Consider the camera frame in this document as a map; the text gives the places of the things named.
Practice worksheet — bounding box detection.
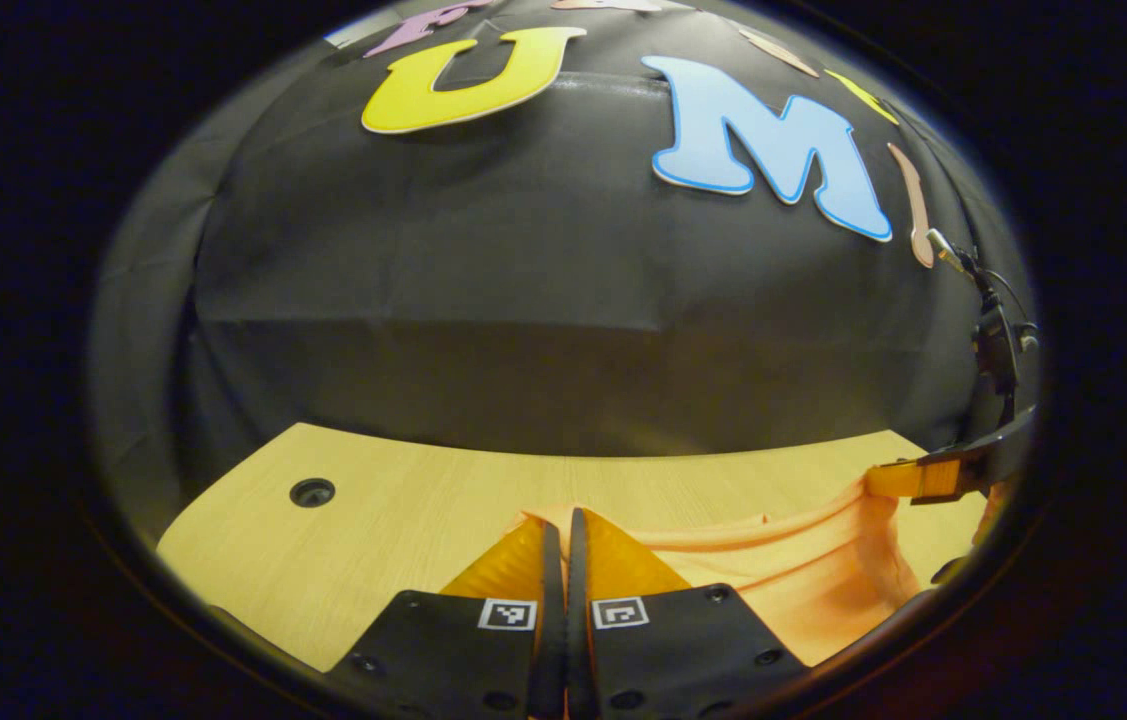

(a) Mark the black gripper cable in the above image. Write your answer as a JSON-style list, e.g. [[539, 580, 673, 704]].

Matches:
[[968, 255, 1036, 331]]

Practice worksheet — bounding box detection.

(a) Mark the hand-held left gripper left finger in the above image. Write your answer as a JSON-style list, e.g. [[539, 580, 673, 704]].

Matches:
[[323, 519, 565, 720]]

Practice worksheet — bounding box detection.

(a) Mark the orange T-shirt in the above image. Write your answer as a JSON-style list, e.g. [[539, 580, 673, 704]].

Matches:
[[513, 480, 924, 669]]

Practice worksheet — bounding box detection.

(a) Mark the black backdrop cloth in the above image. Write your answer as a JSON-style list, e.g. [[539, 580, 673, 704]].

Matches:
[[88, 0, 1039, 541]]

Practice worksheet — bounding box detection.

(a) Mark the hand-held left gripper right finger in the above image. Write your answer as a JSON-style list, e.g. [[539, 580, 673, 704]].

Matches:
[[565, 507, 810, 720]]

